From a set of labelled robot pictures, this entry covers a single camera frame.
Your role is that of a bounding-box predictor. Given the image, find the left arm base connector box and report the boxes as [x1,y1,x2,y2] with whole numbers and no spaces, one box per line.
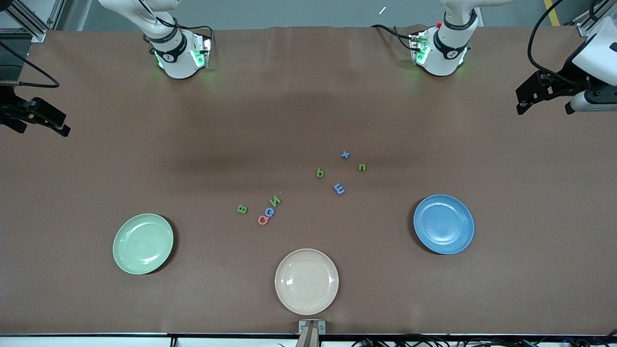
[409,31,430,66]

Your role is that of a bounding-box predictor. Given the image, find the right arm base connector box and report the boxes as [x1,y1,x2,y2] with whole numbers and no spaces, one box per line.
[190,35,213,69]

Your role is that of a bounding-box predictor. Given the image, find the light green plate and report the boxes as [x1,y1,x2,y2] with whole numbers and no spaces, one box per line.
[112,213,174,276]

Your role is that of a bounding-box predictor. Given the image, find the blue plate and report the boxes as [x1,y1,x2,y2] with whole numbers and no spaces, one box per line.
[413,194,475,255]

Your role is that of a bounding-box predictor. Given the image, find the brown table mat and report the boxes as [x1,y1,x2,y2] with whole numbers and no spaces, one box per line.
[0,25,617,336]

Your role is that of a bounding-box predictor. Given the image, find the beige plate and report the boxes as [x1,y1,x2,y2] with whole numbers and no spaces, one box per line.
[275,248,339,316]

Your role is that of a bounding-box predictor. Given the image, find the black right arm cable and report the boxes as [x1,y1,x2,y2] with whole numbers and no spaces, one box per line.
[0,40,61,89]

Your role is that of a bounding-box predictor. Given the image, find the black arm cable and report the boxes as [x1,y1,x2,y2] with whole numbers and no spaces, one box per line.
[527,0,579,80]
[0,40,61,89]

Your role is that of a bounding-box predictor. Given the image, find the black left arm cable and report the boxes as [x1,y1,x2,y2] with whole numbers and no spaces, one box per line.
[527,0,579,80]

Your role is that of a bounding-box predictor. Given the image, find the aluminium frame profile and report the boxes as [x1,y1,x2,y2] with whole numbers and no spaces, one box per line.
[0,0,67,43]
[573,0,617,37]

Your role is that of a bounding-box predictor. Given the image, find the black base power cable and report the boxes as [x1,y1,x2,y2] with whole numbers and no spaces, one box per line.
[370,24,416,52]
[166,17,214,41]

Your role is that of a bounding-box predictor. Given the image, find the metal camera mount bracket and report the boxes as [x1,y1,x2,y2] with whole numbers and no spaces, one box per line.
[298,320,327,347]

